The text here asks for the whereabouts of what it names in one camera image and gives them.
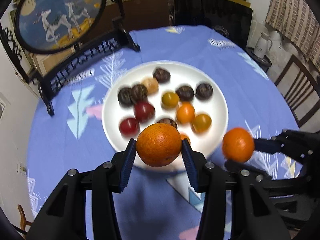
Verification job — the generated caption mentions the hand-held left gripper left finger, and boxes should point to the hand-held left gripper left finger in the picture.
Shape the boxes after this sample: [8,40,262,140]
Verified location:
[32,138,137,240]

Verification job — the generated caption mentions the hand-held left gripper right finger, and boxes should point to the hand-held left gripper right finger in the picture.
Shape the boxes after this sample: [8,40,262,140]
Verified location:
[181,139,292,240]

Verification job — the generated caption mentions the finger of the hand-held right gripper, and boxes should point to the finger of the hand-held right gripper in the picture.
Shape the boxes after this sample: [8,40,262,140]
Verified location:
[224,160,273,180]
[252,129,314,160]

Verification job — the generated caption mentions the bright orange mandarin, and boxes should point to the bright orange mandarin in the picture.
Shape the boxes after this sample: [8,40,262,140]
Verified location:
[222,127,255,163]

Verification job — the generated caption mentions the small orange tomato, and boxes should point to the small orange tomato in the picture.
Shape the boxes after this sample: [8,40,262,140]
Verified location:
[179,134,192,147]
[176,102,195,124]

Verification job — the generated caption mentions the white round plate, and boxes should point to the white round plate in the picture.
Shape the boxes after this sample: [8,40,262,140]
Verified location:
[102,60,229,172]

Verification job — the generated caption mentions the large dark orange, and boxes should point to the large dark orange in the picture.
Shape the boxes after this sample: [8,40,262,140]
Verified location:
[136,123,182,167]

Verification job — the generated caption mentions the red cherry tomato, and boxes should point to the red cherry tomato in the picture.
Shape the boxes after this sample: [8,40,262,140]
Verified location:
[119,117,140,135]
[134,102,155,123]

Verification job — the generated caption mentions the yellow cherry tomato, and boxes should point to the yellow cherry tomato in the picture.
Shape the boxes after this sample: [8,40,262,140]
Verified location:
[192,114,212,133]
[161,92,180,109]

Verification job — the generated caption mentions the light tan walnut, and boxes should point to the light tan walnut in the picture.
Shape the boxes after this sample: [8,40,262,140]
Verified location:
[141,77,159,94]

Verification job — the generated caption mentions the blue patterned tablecloth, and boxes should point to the blue patterned tablecloth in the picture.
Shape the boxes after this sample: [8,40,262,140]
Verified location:
[26,25,304,240]

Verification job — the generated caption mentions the dark wooden slatted chair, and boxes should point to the dark wooden slatted chair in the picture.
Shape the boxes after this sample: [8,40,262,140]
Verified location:
[274,54,320,128]

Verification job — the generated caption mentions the small black round table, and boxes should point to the small black round table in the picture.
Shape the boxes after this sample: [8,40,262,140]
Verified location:
[246,46,272,73]

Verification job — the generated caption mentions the white pitcher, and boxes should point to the white pitcher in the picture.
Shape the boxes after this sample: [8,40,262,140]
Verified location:
[254,32,273,58]

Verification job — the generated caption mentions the light wooden chair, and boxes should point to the light wooden chair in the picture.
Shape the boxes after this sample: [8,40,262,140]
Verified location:
[17,204,34,234]

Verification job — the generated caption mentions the checked hanging cloth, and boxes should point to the checked hanging cloth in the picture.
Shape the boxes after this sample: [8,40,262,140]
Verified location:
[265,0,320,65]

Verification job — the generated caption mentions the brown wooden board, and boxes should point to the brown wooden board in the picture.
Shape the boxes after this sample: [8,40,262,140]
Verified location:
[100,0,175,30]

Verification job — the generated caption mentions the round painted deer screen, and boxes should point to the round painted deer screen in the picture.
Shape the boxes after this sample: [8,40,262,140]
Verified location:
[0,0,141,117]

